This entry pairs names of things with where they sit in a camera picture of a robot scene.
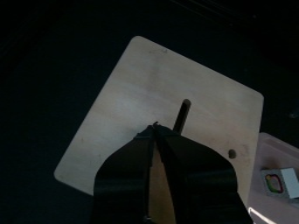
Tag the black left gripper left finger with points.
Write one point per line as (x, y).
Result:
(120, 180)

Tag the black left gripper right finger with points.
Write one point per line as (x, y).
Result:
(201, 180)

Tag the white cube with colour print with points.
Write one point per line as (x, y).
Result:
(289, 178)

